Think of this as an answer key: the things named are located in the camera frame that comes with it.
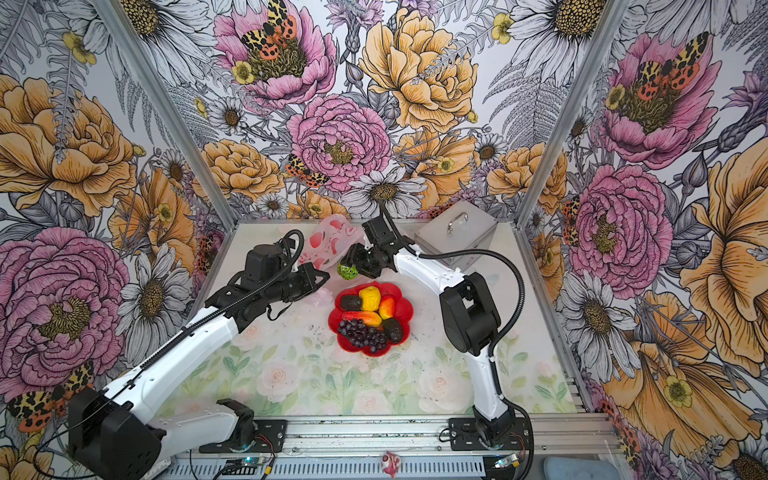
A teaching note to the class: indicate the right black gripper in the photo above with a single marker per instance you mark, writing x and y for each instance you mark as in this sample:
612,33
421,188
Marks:
354,255

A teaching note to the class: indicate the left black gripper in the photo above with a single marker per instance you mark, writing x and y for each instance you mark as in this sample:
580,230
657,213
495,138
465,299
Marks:
311,271

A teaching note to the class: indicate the green lime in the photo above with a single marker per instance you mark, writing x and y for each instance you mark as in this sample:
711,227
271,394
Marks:
347,272

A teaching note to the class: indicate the pink plastic bag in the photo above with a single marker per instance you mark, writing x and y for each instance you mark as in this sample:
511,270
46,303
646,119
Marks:
330,241

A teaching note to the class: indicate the red flower-shaped plate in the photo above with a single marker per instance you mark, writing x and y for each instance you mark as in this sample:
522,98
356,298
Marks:
404,313

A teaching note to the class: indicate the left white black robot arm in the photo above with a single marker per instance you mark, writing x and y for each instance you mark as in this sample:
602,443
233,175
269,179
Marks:
116,432

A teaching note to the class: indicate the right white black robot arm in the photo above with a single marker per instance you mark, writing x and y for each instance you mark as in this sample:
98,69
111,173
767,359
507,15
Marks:
471,320

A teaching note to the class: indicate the yellow bell pepper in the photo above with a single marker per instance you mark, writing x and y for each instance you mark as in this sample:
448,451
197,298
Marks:
370,298

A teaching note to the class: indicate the red orange peach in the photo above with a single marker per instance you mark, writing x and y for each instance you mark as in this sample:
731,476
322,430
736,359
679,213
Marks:
387,306

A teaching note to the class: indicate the dark purple grapes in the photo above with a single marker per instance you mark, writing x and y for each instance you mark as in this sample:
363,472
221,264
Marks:
363,336

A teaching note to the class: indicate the dark brown fruit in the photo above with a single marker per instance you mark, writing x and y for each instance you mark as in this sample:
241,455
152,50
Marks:
392,330

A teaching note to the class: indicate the silver metal box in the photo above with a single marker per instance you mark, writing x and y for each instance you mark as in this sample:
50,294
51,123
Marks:
462,226

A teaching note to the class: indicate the small pink red object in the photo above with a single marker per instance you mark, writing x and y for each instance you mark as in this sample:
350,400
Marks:
390,464

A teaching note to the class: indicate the green circuit board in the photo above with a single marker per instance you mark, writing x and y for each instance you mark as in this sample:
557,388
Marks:
508,461

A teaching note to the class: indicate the blue grey cloth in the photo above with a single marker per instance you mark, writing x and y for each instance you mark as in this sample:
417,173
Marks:
563,468

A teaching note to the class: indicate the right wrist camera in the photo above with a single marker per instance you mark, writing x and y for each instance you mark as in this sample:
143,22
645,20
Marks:
378,231

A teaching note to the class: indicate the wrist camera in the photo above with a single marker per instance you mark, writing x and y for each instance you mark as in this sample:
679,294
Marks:
262,263
378,231

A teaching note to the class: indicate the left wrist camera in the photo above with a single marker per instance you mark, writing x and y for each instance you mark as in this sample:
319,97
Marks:
262,263

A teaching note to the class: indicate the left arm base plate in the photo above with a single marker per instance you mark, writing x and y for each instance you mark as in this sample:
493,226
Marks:
264,436

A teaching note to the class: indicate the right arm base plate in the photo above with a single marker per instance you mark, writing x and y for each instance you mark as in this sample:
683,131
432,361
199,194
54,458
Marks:
464,436

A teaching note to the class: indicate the aluminium front rail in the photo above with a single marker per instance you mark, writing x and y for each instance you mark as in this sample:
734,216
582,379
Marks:
360,436

